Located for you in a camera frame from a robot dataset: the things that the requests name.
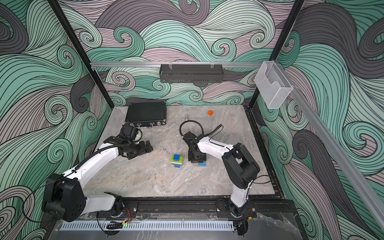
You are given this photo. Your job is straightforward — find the clear plastic wall bin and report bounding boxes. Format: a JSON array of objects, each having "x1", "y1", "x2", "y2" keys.
[{"x1": 255, "y1": 61, "x2": 293, "y2": 109}]

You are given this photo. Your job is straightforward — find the black wall tray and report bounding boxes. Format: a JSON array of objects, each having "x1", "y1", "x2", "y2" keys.
[{"x1": 159, "y1": 65, "x2": 224, "y2": 84}]

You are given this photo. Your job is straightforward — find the black hard case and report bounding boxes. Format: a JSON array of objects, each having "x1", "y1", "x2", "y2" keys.
[{"x1": 125, "y1": 102, "x2": 167, "y2": 128}]

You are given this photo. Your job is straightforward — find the aluminium wall rail back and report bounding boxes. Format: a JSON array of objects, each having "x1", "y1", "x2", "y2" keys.
[{"x1": 90, "y1": 61, "x2": 262, "y2": 69}]

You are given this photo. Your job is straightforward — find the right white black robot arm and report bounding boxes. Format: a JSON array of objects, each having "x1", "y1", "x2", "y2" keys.
[{"x1": 183, "y1": 132, "x2": 260, "y2": 210}]

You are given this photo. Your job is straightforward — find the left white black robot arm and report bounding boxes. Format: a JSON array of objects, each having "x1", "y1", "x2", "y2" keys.
[{"x1": 42, "y1": 125, "x2": 153, "y2": 222}]

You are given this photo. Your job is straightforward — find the aluminium wall rail right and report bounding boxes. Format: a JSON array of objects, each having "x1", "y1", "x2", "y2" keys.
[{"x1": 275, "y1": 62, "x2": 384, "y2": 230}]

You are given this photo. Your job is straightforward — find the aluminium wall rail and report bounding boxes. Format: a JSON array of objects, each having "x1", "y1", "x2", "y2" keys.
[
  {"x1": 275, "y1": 62, "x2": 384, "y2": 230},
  {"x1": 90, "y1": 61, "x2": 262, "y2": 69}
]

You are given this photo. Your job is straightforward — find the white slotted cable duct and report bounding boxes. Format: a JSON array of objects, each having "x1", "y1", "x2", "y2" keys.
[{"x1": 60, "y1": 221, "x2": 235, "y2": 232}]

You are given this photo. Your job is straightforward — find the lime green long lego brick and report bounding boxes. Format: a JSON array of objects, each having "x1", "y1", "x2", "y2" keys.
[{"x1": 171, "y1": 156, "x2": 183, "y2": 165}]

